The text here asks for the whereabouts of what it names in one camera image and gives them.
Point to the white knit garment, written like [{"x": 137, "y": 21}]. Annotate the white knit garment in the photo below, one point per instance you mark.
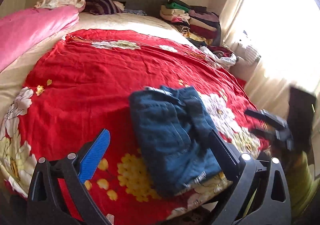
[{"x": 246, "y": 51}]

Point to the green sleeve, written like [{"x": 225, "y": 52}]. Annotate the green sleeve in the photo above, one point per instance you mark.
[{"x": 301, "y": 184}]

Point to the striped purple pillow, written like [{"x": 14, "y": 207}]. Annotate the striped purple pillow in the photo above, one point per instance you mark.
[{"x": 101, "y": 7}]

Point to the blue denim pants lace hem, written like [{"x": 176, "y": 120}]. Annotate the blue denim pants lace hem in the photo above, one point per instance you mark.
[{"x": 173, "y": 128}]

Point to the red floral bedspread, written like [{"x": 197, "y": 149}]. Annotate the red floral bedspread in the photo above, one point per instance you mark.
[{"x": 62, "y": 92}]

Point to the floral beige pillow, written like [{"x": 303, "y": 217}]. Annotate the floral beige pillow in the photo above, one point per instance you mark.
[{"x": 51, "y": 4}]

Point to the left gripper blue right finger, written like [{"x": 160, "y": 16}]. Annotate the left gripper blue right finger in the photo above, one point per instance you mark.
[{"x": 225, "y": 155}]

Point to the stack of folded clothes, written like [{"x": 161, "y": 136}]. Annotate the stack of folded clothes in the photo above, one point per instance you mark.
[{"x": 195, "y": 23}]

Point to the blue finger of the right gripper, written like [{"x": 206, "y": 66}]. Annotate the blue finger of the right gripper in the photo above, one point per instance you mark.
[
  {"x": 265, "y": 134},
  {"x": 265, "y": 116}
]

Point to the cream curtain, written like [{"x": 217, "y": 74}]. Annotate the cream curtain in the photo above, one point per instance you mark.
[{"x": 285, "y": 34}]

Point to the pink satin quilt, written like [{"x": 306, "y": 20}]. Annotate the pink satin quilt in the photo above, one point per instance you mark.
[{"x": 25, "y": 28}]

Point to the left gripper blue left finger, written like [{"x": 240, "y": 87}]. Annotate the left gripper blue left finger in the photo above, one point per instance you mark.
[{"x": 92, "y": 156}]

